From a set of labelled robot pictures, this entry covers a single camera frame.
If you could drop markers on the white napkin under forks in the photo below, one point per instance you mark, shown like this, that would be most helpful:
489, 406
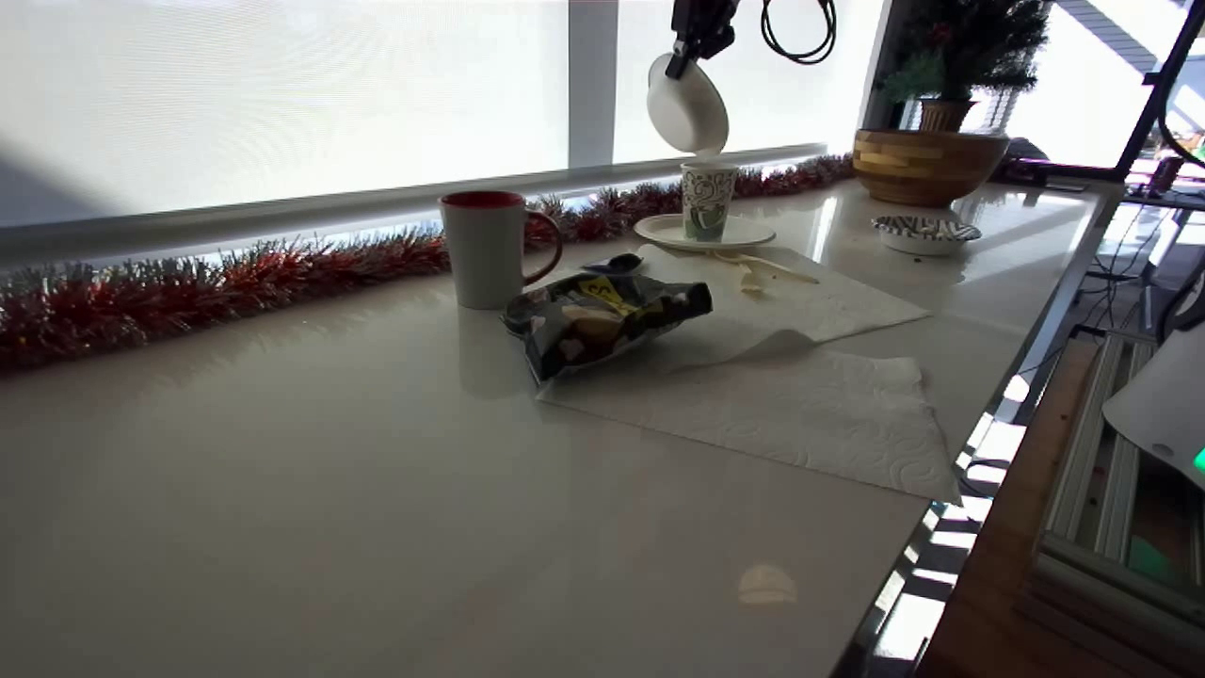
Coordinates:
841, 303

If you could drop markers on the white round plate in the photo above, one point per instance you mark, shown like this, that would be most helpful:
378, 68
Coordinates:
747, 234

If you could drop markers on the black yellow snack bag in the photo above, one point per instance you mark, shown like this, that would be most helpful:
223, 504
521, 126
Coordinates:
605, 322

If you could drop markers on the white mug red inside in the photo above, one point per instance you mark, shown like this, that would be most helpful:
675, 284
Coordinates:
482, 252

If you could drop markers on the patterned paper bowl white contents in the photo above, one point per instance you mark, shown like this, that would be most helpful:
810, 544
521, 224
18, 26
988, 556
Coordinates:
687, 111

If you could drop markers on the printed paper cup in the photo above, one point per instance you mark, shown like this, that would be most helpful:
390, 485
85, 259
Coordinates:
710, 202

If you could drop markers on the wooden bowl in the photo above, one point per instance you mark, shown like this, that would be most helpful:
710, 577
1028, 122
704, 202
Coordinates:
926, 173

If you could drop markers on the plain white paper napkin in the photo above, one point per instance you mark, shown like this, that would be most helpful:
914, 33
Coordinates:
802, 415

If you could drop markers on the black tripod pole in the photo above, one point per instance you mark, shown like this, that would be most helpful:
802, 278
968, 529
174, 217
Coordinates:
1162, 89

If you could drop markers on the white window post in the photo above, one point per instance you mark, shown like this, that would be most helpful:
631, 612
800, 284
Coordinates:
592, 77

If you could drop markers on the red silver tinsel garland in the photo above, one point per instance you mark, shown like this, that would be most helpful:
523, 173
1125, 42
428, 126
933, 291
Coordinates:
189, 294

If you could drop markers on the grey metal support frame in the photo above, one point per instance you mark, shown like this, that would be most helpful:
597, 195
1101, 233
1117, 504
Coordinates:
1105, 529

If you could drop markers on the cream plastic spoon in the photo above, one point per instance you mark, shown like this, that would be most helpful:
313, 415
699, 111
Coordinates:
778, 267

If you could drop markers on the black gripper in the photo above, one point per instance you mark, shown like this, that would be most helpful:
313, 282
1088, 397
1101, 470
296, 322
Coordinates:
700, 26

